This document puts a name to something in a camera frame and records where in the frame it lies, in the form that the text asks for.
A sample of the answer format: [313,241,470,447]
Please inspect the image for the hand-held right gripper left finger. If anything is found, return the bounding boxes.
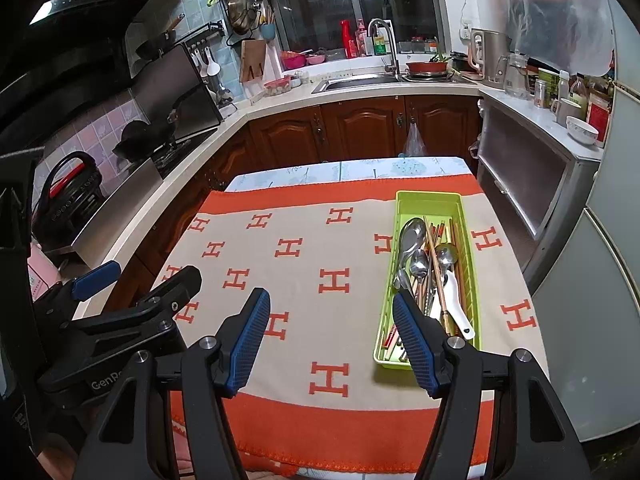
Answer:
[70,287,272,480]

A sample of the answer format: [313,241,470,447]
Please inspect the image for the large metal spoon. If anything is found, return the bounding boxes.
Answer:
[394,217,427,291]

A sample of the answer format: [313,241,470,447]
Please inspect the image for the large hanging steel pot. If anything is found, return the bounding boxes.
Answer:
[227,0,263,36]

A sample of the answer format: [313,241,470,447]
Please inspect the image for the white ceramic spoon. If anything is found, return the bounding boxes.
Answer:
[429,269,477,342]

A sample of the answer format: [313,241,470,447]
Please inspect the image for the bamboo chopstick with dark band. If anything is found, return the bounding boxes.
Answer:
[423,216,453,336]

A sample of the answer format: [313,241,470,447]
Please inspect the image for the steel kettle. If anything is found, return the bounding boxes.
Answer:
[469,27,512,86]

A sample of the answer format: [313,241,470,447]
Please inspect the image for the glass jug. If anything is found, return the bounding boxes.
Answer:
[502,52,532,100]

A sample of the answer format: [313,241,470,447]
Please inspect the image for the kitchen window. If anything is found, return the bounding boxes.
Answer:
[260,0,447,61]

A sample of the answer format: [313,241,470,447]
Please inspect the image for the large hanging plastic bag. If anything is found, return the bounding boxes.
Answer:
[505,0,617,80]

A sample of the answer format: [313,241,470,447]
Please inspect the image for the red box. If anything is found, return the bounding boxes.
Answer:
[586,87,614,135]

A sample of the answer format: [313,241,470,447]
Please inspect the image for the small dark saucepan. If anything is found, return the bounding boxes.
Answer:
[135,12,185,60]

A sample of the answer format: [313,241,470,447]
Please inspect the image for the pink rice cooker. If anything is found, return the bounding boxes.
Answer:
[27,242,62,302]

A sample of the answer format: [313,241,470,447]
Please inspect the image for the black range hood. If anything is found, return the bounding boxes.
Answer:
[0,0,193,126]

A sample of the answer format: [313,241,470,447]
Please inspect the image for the steel faucet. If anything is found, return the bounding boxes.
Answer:
[368,17,401,77]

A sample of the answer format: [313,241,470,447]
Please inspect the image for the brown wooden base cabinets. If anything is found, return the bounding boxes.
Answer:
[117,95,483,306]

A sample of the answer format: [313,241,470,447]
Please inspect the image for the grey open cabinet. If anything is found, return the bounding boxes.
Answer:
[475,87,604,242]

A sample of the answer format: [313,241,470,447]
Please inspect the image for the red frying pan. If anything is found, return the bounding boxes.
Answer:
[404,57,454,79]

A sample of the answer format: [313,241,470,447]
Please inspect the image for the white bowl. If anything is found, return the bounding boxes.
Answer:
[566,116,600,146]

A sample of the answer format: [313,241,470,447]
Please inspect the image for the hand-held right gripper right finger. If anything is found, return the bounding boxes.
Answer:
[391,289,588,480]

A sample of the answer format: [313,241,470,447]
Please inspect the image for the small clear plastic bag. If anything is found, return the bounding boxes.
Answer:
[402,121,427,157]

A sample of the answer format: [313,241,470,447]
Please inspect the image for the black wall rack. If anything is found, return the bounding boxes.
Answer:
[177,19,226,45]

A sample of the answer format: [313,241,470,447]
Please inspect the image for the white mug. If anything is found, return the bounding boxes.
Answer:
[550,97,582,127]

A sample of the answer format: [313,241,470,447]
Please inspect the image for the orange beige printed blanket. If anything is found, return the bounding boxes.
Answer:
[150,176,551,476]

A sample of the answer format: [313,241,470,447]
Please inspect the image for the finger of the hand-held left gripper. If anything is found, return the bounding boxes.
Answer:
[37,260,122,318]
[75,265,203,338]

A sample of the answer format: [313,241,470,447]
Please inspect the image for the wooden cutting board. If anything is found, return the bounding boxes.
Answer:
[239,39,268,84]

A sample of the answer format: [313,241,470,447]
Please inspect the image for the steel sink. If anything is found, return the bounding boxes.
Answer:
[311,72,481,95]

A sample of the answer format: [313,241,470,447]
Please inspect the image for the black gas stove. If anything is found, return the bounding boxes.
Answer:
[150,127,219,168]

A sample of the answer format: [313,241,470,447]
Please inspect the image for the green plastic tray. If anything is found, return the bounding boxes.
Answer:
[373,190,484,367]

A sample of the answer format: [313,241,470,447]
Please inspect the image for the light blue printed tablecloth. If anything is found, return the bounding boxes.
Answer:
[225,156,482,193]

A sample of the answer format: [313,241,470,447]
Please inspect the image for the stainless steel sheet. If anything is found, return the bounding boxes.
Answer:
[70,157,163,267]

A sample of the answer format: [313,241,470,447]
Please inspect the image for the black pressure cooker red handle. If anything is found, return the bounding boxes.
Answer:
[32,151,107,251]

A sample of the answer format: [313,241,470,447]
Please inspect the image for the white kitchen countertop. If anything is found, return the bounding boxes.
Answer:
[75,72,603,321]

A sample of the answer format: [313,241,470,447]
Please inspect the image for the dark stove splash panel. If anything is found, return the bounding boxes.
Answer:
[125,42,223,147]

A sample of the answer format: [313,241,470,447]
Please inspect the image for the black wok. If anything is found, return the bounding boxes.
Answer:
[112,110,180,162]

